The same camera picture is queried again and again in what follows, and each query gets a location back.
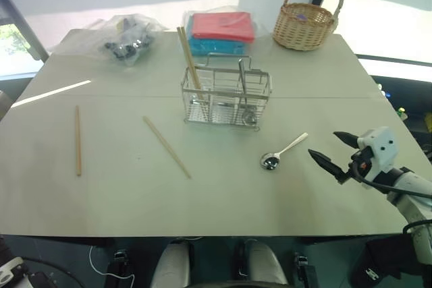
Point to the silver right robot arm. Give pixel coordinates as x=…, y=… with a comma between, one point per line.
x=411, y=200

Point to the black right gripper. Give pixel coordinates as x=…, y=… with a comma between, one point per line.
x=361, y=163

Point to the black table leg bracket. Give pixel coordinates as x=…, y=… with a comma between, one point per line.
x=302, y=262
x=120, y=259

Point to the clear plastic wrap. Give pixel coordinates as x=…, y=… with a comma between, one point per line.
x=254, y=28

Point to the dark shelf with small items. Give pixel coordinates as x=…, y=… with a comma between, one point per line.
x=415, y=99

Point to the black parts bundle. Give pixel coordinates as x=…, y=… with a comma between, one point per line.
x=126, y=45

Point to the small purple item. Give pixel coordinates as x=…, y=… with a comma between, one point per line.
x=301, y=17

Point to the wooden chopstick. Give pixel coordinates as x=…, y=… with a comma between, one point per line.
x=167, y=148
x=186, y=55
x=78, y=143
x=190, y=55

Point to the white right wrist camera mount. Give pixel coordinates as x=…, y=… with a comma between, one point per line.
x=381, y=146

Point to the blue cloth pack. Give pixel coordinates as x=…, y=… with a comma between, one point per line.
x=209, y=48

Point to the white rounded shell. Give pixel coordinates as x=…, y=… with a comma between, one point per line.
x=265, y=264
x=170, y=264

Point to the metal spoon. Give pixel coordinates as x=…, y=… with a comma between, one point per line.
x=270, y=161

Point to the dark window frame post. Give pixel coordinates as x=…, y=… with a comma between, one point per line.
x=23, y=25

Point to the red cloth pack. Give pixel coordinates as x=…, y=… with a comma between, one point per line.
x=222, y=26

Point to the black block with white logo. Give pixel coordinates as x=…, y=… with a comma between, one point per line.
x=384, y=261

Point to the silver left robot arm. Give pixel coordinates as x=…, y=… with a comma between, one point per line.
x=10, y=269

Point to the clear plastic bag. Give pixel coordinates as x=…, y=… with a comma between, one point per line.
x=101, y=28

